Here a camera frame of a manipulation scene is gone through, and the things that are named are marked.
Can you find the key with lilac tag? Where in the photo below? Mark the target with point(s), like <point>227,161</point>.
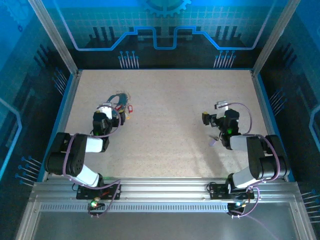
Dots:
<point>212,143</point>

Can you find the blue gear-print acrylic panel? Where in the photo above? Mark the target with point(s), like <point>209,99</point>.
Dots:
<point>160,15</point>

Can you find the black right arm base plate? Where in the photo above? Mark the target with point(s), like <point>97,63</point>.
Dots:
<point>217,193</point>

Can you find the brushed metal plate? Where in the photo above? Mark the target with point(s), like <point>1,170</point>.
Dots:
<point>162,227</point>

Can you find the blue table edge strip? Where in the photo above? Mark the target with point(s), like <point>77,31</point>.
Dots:
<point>276,125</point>
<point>56,125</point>

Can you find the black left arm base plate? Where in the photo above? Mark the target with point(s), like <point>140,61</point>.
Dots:
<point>110,191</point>

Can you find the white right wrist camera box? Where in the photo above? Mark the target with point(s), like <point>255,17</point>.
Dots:
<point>222,105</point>

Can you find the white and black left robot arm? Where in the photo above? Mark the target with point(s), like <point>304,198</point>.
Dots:
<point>75,155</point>

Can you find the long aluminium base rail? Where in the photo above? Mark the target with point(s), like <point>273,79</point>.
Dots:
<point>162,190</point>

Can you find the small controller board with LEDs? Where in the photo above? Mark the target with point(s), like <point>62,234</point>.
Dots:
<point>236,205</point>
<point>96,205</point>

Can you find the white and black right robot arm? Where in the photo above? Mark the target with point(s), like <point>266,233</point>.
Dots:
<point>255,155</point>

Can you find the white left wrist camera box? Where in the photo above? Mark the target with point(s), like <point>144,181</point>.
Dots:
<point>108,110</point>

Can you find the aluminium table edge rail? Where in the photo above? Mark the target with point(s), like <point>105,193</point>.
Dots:
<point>269,125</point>
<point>62,125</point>

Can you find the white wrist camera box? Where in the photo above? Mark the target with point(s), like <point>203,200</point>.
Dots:
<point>108,110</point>
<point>222,105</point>

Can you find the aluminium frame post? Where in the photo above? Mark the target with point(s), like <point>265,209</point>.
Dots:
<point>275,37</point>
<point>53,37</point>

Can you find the blue circuit-print acrylic panel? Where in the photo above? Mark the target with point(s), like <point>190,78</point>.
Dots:
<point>300,75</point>
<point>20,75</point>

